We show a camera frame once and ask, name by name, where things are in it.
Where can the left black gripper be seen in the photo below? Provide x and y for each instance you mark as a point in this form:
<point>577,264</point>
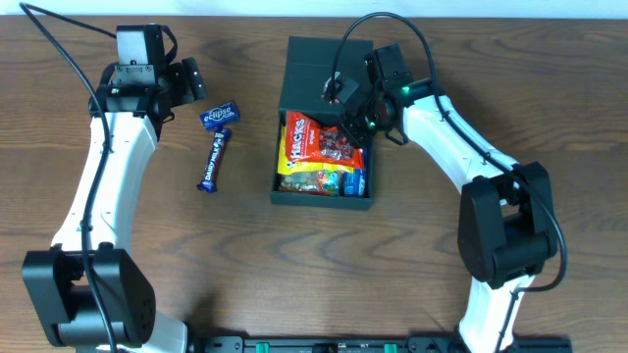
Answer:
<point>135,89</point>

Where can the yellow Hacks candy bag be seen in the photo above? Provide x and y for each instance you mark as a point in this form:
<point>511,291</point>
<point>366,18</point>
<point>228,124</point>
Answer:
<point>286,167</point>

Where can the blue eclipse gum pack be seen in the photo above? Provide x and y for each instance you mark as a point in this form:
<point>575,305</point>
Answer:
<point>219,116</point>

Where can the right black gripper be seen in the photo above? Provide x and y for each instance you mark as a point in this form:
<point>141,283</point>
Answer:
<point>357,126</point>

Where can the Haribo worms candy bag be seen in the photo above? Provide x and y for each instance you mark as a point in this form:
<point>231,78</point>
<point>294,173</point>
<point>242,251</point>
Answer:
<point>323,182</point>

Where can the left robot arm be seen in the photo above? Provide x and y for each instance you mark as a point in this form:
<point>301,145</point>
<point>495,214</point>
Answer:
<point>86,289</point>

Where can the dark green open box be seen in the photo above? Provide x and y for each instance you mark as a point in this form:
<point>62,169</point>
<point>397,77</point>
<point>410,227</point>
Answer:
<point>309,61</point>

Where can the blue cookie pack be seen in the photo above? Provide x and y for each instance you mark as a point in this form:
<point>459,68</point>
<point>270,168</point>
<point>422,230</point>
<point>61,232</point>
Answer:
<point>354,184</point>

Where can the purple Dairy Milk bar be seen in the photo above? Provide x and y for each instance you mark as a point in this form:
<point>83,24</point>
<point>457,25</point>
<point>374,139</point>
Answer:
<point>208,183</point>

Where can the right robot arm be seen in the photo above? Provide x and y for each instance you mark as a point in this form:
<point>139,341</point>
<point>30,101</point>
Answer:
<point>506,226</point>

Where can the red Hacks candy bag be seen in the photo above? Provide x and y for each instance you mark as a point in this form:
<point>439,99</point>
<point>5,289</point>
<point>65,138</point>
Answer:
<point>309,141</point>

